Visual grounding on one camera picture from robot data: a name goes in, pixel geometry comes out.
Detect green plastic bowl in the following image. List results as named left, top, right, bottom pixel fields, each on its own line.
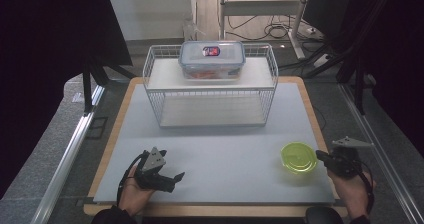
left=279, top=141, right=319, bottom=175

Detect black metal stand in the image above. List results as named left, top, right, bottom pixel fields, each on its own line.
left=304, top=43, right=368, bottom=116
left=82, top=53, right=136, bottom=116

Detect clear plastic holder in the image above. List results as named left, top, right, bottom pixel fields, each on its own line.
left=182, top=15, right=207, bottom=43

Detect white desk frame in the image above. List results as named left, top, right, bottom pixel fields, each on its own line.
left=218, top=0, right=312, bottom=60

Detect aluminium rail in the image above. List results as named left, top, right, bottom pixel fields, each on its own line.
left=30, top=84, right=106, bottom=224
left=337, top=83, right=424, bottom=224

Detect person's dark knee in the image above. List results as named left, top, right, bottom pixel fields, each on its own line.
left=304, top=206, right=345, bottom=224

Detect grey table mat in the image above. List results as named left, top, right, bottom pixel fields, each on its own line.
left=93, top=82, right=336, bottom=205

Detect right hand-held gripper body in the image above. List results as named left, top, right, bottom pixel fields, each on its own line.
left=328, top=136, right=374, bottom=178

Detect left hand-held gripper black cable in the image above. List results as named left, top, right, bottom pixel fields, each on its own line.
left=116, top=150, right=148, bottom=206

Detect white wire shelf rack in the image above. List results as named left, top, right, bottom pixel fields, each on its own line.
left=142, top=43, right=280, bottom=129

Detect hand-held gripper black cable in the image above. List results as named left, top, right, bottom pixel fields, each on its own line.
left=357, top=159, right=375, bottom=216
left=116, top=150, right=148, bottom=206

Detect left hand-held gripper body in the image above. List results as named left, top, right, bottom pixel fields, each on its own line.
left=134, top=146, right=176, bottom=194

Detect right hand-held gripper black cable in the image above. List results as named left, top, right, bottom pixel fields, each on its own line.
left=357, top=159, right=375, bottom=216

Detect person's left hand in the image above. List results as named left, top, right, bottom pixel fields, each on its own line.
left=118, top=164, right=157, bottom=217

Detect black floor cables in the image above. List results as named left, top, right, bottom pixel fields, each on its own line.
left=226, top=13, right=321, bottom=72

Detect black curtain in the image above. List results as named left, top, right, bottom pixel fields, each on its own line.
left=328, top=0, right=424, bottom=152
left=0, top=0, right=134, bottom=200

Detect person's left dark sleeve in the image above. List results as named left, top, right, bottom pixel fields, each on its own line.
left=90, top=204, right=138, bottom=224

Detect clear plastic container blue lid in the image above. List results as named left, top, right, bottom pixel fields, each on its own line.
left=177, top=40, right=247, bottom=81

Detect white power strip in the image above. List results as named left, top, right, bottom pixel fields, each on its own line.
left=313, top=53, right=332, bottom=69

